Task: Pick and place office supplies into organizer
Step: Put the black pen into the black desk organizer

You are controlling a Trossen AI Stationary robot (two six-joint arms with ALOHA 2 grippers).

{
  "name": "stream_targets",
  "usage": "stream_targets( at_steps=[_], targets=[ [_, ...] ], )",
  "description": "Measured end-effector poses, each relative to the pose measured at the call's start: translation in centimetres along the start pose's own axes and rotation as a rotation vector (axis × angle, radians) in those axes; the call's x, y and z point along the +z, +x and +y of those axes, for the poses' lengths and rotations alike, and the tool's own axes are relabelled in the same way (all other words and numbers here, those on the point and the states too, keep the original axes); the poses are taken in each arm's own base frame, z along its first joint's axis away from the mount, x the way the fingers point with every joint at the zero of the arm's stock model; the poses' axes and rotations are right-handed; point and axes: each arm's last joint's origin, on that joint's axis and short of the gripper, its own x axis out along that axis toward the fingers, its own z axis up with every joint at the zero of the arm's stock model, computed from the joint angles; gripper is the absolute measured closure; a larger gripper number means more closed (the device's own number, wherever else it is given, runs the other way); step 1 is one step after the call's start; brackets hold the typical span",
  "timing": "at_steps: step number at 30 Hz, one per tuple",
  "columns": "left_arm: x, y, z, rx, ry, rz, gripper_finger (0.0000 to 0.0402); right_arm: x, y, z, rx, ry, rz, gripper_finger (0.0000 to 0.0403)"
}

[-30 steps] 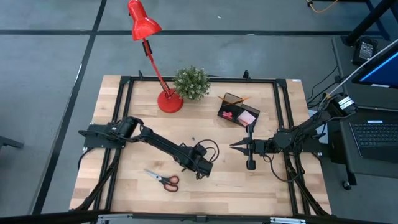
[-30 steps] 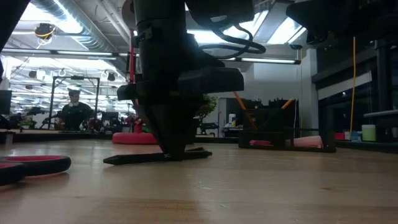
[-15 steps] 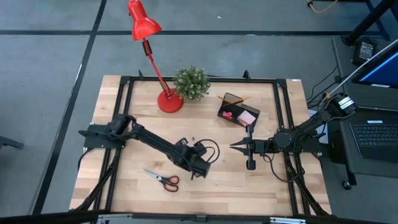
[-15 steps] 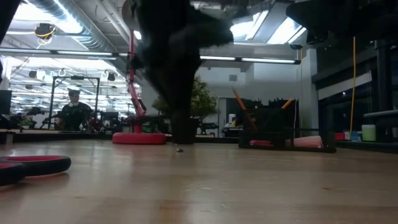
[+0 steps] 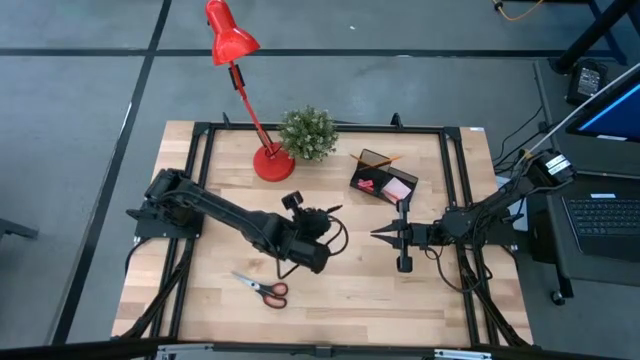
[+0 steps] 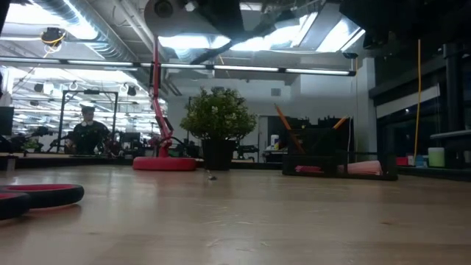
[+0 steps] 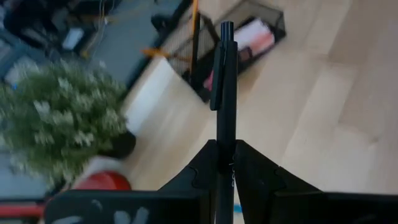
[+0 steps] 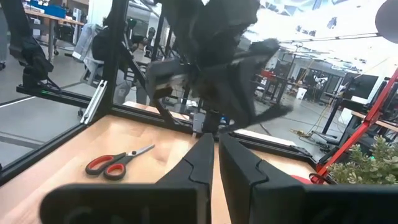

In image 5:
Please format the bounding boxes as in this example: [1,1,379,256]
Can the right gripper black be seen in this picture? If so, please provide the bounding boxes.
[370,198,441,274]

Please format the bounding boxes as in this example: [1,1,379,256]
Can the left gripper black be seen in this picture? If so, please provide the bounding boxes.
[295,204,344,241]

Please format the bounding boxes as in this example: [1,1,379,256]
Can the pink sticky note pad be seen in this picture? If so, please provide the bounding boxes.
[382,177,412,203]

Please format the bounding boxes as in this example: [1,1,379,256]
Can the red handled scissors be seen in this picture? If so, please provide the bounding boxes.
[230,271,290,310]

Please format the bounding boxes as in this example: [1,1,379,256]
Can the black mesh desk organizer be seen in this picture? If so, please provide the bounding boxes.
[348,148,419,205]

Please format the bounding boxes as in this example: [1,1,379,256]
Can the artificial plant in black pot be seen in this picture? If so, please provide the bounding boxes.
[277,105,340,162]

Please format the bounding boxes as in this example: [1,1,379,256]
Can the black equipment cart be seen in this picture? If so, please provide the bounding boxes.
[532,58,640,301]

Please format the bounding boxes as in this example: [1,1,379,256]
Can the red desk lamp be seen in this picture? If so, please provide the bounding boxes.
[204,0,297,184]

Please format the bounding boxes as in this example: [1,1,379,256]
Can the white rod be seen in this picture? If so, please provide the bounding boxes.
[519,62,640,161]

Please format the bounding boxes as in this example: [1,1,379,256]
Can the black laptop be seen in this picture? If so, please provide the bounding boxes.
[562,192,640,264]

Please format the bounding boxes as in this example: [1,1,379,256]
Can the black power adapter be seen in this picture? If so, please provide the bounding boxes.
[566,59,609,106]

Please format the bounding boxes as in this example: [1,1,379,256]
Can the black computer monitor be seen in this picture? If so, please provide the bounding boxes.
[564,62,640,144]

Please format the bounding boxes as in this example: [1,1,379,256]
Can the black diagonal stand leg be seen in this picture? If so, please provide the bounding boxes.
[549,0,640,75]

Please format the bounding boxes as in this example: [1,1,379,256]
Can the dark chair base leg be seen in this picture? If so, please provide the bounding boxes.
[0,218,40,241]

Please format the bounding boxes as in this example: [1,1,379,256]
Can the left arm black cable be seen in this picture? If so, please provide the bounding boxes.
[274,214,350,280]

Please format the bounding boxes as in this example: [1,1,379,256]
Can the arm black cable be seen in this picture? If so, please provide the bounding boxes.
[274,214,350,280]
[424,244,494,294]

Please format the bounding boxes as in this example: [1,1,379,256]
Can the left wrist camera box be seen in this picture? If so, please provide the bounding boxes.
[281,189,305,212]

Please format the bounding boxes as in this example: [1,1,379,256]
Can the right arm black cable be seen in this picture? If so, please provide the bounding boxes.
[424,244,494,294]

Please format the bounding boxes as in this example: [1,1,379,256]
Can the black aluminium table frame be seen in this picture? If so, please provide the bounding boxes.
[112,119,534,349]

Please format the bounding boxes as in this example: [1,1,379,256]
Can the yellow floor cable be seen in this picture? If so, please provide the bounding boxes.
[492,0,544,22]

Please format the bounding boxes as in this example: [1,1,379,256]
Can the black camera gantry rail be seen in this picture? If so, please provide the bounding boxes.
[0,337,640,360]

